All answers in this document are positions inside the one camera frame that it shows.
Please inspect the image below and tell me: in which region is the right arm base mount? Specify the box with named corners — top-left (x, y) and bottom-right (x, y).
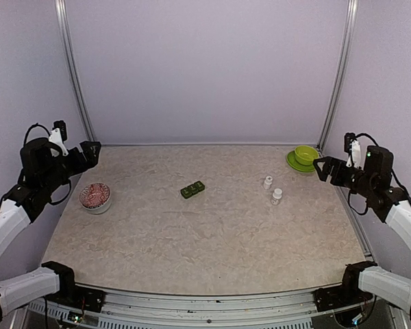
top-left (313, 285), bottom-right (373, 313)

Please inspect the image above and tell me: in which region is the white pill bottle front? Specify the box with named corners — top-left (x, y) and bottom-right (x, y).
top-left (271, 188), bottom-right (283, 206)

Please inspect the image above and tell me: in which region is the red patterned white bowl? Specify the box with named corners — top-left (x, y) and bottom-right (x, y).
top-left (79, 182), bottom-right (112, 215)

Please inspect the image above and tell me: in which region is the right aluminium frame post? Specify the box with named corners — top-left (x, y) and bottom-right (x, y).
top-left (317, 0), bottom-right (359, 153)

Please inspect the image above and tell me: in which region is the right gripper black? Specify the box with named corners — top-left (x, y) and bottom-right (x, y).
top-left (314, 156), bottom-right (376, 197)

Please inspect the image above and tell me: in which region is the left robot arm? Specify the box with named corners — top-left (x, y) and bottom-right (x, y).
top-left (0, 137), bottom-right (101, 323)

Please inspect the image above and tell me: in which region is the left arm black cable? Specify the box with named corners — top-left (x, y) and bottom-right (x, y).
top-left (23, 123), bottom-right (52, 147)

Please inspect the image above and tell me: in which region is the left aluminium frame post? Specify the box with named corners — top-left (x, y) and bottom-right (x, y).
top-left (55, 0), bottom-right (97, 141)

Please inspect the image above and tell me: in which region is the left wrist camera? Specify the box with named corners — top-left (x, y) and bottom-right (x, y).
top-left (49, 120), bottom-right (69, 157)

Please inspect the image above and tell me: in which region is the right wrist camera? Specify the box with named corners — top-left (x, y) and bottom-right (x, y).
top-left (344, 132), bottom-right (362, 169)

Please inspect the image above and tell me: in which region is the front aluminium rail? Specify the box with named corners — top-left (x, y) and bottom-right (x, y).
top-left (10, 289), bottom-right (408, 329)

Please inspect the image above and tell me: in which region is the green weekly pill organizer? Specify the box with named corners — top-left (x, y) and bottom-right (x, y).
top-left (180, 181), bottom-right (206, 199)

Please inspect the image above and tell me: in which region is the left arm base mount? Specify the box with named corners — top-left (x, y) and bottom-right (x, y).
top-left (47, 285), bottom-right (105, 313)

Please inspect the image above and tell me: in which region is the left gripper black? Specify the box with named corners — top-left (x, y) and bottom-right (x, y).
top-left (41, 141), bottom-right (101, 193)

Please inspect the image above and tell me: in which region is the white pill bottle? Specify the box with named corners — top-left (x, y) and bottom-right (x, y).
top-left (262, 175), bottom-right (273, 190)
top-left (271, 188), bottom-right (283, 206)

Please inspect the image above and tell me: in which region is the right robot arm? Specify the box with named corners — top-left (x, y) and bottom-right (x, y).
top-left (313, 145), bottom-right (411, 321)

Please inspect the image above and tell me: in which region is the aluminium frame post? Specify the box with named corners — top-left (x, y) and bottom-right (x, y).
top-left (317, 0), bottom-right (359, 153)
top-left (55, 0), bottom-right (97, 141)

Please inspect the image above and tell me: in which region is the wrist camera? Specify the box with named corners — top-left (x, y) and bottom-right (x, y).
top-left (49, 120), bottom-right (69, 157)
top-left (344, 132), bottom-right (362, 169)

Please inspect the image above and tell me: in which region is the green saucer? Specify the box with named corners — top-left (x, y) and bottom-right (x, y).
top-left (286, 151), bottom-right (315, 173)

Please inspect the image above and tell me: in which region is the green bowl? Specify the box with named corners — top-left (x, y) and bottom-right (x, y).
top-left (294, 145), bottom-right (319, 166)

